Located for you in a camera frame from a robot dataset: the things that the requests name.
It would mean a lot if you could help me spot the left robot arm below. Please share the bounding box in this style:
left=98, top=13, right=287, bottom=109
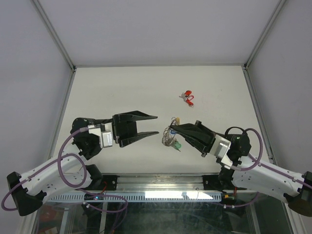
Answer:
left=1, top=111, right=158, bottom=216

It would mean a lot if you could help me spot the purple cable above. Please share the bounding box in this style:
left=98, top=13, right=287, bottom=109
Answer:
left=1, top=126, right=129, bottom=214
left=229, top=128, right=312, bottom=209

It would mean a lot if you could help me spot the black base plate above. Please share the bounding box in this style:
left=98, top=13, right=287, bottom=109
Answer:
left=202, top=175, right=233, bottom=192
left=85, top=175, right=119, bottom=192

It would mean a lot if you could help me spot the red tag key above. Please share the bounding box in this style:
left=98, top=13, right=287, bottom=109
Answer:
left=185, top=95, right=194, bottom=107
left=179, top=90, right=192, bottom=98

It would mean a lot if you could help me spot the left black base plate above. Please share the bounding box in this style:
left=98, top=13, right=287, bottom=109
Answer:
left=85, top=175, right=119, bottom=192

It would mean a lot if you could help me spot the green tag key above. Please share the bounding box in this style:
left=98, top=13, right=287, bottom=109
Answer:
left=172, top=141, right=181, bottom=152

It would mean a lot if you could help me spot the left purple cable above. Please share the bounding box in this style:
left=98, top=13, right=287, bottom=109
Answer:
left=1, top=126, right=129, bottom=214

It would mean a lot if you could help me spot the red tag key upper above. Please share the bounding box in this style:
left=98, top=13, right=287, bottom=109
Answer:
left=179, top=90, right=192, bottom=98

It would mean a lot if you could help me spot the white slotted cable duct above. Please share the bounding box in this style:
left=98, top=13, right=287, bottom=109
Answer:
left=49, top=191, right=221, bottom=203

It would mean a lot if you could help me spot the red tag key lower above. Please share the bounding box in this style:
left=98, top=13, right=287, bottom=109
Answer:
left=185, top=95, right=194, bottom=107

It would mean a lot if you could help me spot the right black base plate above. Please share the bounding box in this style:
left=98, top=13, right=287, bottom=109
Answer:
left=202, top=175, right=233, bottom=192

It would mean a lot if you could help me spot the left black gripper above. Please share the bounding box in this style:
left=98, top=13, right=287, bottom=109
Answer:
left=97, top=112, right=159, bottom=146

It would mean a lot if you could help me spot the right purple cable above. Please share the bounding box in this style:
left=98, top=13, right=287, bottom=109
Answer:
left=229, top=128, right=312, bottom=209

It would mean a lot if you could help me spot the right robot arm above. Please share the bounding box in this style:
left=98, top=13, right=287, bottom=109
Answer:
left=169, top=121, right=312, bottom=217

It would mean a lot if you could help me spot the aluminium mounting rail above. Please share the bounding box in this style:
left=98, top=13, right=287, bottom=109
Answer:
left=30, top=172, right=293, bottom=193

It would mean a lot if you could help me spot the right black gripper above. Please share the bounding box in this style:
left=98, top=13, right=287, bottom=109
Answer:
left=170, top=121, right=226, bottom=157

